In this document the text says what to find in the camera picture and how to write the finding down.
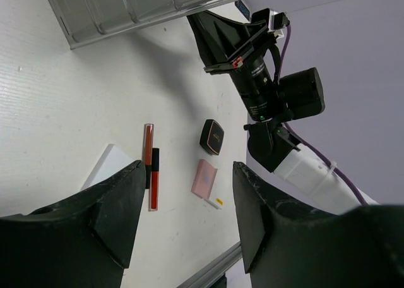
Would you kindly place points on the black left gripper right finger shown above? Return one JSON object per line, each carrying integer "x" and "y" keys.
{"x": 287, "y": 243}

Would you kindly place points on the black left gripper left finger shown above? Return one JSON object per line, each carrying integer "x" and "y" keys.
{"x": 85, "y": 240}

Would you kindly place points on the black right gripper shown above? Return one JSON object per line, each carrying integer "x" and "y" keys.
{"x": 230, "y": 47}

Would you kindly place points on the clear acrylic organizer with drawers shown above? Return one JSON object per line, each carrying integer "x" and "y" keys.
{"x": 84, "y": 22}

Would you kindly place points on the pink makeup packet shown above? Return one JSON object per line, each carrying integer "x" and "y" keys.
{"x": 204, "y": 179}

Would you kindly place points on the blue label sticker right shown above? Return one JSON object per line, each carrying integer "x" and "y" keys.
{"x": 239, "y": 4}

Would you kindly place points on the white square pad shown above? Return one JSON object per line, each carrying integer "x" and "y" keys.
{"x": 112, "y": 160}

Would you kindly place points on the dark lip gloss tube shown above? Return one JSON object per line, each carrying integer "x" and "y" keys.
{"x": 152, "y": 178}

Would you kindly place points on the black gold-edged compact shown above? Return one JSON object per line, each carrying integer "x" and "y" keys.
{"x": 212, "y": 136}

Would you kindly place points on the red lip gloss tube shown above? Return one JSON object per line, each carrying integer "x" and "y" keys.
{"x": 148, "y": 143}

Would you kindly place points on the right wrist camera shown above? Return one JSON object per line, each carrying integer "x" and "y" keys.
{"x": 277, "y": 22}

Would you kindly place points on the aluminium table edge rail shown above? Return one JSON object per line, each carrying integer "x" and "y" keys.
{"x": 209, "y": 274}

